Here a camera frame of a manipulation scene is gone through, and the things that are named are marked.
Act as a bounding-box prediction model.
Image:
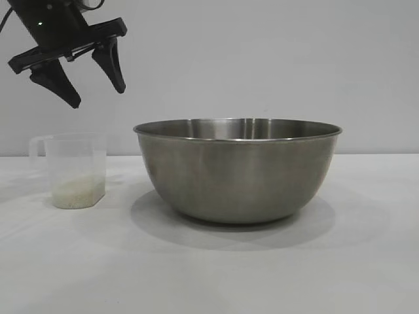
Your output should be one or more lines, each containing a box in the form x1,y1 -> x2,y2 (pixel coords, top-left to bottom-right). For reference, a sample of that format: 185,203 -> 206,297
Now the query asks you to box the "grey wrist camera housing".
78,0 -> 106,12

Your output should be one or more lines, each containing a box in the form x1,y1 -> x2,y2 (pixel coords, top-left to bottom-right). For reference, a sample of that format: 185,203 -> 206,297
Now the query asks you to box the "clear plastic measuring cup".
29,131 -> 107,209

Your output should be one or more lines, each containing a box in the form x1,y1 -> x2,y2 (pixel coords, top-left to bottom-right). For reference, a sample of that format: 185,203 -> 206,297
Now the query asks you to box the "white uncooked rice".
52,174 -> 106,209

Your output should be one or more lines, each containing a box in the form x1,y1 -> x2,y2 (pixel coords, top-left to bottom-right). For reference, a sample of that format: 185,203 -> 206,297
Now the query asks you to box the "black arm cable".
0,6 -> 12,33

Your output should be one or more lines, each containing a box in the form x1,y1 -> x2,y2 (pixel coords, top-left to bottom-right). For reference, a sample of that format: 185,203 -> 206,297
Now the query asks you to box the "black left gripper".
6,0 -> 128,110

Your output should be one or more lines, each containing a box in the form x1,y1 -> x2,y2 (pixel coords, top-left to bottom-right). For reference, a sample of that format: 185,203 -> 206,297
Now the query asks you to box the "stainless steel mixing bowl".
132,117 -> 344,225

